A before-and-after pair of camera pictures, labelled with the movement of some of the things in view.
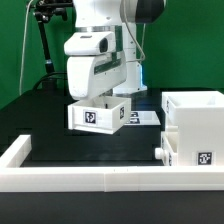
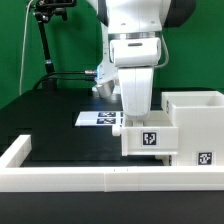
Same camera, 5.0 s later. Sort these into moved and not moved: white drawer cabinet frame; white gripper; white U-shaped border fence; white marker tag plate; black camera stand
Moved: white gripper; white marker tag plate
Not moved: white drawer cabinet frame; black camera stand; white U-shaped border fence
